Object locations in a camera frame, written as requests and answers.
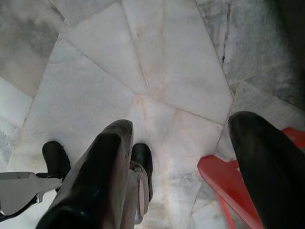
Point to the black right robot foot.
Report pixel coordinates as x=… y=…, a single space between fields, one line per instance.
x=143 y=155

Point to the red plastic hanger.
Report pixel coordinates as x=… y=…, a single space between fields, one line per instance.
x=214 y=171

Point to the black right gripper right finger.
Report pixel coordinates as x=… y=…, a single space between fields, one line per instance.
x=269 y=171

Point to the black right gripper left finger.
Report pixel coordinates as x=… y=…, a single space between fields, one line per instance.
x=95 y=179

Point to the grey right robot leg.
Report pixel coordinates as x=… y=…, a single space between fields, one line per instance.
x=140 y=190

